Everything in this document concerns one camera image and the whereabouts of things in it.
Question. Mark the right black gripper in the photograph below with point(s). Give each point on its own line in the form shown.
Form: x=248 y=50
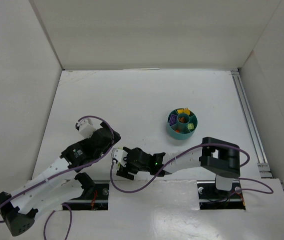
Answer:
x=128 y=165

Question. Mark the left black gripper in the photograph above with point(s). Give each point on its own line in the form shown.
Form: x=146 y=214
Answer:
x=109 y=136

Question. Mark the dark purple lego brick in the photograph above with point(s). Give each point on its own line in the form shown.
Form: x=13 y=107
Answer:
x=172 y=119

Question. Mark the brown lego brick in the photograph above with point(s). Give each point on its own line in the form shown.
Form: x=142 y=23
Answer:
x=182 y=120

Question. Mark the yellow black striped lego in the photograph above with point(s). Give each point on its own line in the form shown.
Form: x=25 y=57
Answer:
x=187 y=111

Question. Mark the green 2x2 lego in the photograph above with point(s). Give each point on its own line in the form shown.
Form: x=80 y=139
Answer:
x=190 y=126

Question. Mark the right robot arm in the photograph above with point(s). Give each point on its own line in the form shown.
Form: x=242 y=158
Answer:
x=219 y=157

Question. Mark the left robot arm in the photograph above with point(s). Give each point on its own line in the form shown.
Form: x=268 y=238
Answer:
x=62 y=181

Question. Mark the teal divided round container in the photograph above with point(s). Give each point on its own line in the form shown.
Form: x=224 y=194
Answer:
x=184 y=133

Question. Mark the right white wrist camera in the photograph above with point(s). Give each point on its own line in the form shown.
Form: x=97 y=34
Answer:
x=118 y=156

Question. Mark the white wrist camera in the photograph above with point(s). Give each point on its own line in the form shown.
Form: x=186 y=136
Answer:
x=85 y=127
x=118 y=156

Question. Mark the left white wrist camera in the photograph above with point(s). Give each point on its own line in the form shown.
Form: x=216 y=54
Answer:
x=85 y=127

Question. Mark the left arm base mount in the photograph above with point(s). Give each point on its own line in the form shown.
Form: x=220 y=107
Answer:
x=94 y=195

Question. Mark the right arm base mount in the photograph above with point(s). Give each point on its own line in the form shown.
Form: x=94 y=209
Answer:
x=210 y=198

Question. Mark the aluminium rail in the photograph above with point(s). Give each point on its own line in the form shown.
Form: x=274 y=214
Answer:
x=262 y=162

